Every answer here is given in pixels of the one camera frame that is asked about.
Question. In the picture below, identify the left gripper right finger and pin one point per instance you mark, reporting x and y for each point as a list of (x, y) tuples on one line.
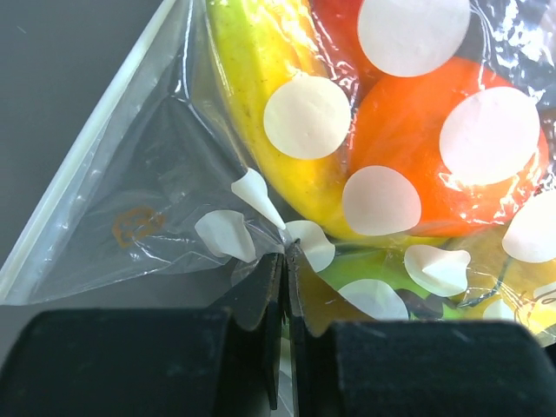
[(346, 364)]

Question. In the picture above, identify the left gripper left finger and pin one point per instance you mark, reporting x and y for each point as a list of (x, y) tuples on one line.
[(222, 360)]

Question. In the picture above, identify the polka dot zip bag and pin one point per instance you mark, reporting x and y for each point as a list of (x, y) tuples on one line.
[(159, 182)]

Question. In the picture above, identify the fake banana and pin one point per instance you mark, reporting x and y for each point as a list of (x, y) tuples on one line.
[(288, 111)]

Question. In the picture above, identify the fake red mango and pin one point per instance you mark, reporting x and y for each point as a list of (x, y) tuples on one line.
[(336, 23)]

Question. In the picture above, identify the fake green fruit in bag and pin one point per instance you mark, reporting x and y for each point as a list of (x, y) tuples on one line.
[(377, 283)]

